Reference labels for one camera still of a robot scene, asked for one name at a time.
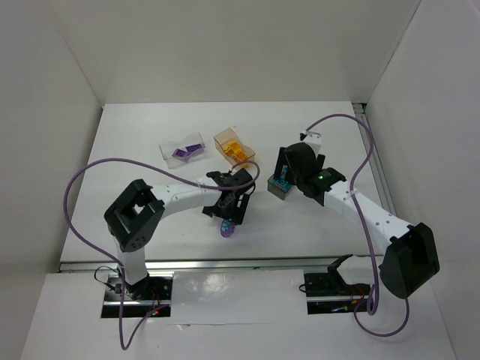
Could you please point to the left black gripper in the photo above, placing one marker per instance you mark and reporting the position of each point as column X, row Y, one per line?
column 228, row 209

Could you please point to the grey translucent container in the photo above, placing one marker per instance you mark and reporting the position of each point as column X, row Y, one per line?
column 271, row 188

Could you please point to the purple oval flower lego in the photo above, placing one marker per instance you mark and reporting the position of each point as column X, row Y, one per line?
column 227, row 228

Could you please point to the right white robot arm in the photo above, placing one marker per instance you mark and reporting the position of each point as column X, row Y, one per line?
column 409, row 252

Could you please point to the orange translucent container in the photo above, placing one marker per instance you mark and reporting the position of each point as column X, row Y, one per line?
column 227, row 136

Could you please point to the purple studded lego brick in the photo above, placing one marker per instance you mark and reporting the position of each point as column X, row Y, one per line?
column 194, row 148

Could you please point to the yellow studded lego brick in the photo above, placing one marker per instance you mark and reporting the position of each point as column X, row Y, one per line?
column 240, row 157

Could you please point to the yellow smiley lego brick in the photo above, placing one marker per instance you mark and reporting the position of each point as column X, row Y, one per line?
column 232, row 149

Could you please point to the purple hollow lego brick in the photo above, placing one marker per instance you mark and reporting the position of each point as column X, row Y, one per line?
column 180, row 154

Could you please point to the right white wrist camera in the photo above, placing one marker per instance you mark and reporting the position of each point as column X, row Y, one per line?
column 313, row 139

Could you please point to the clear plastic container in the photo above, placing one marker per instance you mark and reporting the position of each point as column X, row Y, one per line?
column 168, row 147

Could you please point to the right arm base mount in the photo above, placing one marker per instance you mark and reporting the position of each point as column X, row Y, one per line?
column 328, row 293

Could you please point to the aluminium side rail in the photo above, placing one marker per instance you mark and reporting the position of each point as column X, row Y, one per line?
column 376, row 166

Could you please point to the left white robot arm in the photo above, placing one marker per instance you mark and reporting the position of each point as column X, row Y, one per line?
column 134, row 216

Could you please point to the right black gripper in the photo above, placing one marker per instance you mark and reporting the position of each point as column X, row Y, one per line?
column 281, row 167

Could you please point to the small teal lego brick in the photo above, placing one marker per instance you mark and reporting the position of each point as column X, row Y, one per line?
column 284, row 171

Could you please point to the aluminium front rail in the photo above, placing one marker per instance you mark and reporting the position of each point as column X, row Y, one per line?
column 253, row 263

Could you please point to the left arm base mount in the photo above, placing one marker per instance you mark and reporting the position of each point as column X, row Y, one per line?
column 153, row 294

